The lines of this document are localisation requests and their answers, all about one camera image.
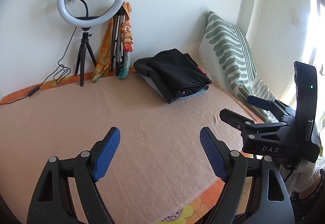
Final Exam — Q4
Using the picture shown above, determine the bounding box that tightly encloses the black mini tripod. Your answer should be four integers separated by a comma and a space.
74, 27, 97, 87

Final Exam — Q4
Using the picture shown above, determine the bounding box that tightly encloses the green striped white pillow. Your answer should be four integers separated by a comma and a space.
199, 11, 278, 123

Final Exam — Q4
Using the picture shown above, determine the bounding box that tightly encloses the orange patterned scarf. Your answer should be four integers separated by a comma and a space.
91, 1, 133, 83

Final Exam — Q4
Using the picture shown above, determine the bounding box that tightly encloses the pink bed blanket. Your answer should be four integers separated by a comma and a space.
0, 72, 263, 224

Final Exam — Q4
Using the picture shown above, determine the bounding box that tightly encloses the folded dark clothes stack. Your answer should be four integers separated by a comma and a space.
133, 49, 211, 104

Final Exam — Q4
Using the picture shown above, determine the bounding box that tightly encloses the folded grey tripod stand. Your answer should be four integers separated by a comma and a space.
111, 7, 126, 76

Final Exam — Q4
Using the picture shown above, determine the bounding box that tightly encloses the teal tassel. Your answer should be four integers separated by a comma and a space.
117, 59, 131, 79

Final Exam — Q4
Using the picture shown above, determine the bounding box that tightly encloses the blue sleeved forearm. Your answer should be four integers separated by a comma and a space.
290, 169, 324, 223

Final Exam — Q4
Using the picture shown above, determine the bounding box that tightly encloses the black ring light cable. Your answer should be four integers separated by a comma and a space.
0, 27, 77, 106

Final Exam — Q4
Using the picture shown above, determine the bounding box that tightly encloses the white gloved hand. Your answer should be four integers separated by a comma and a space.
285, 156, 324, 193

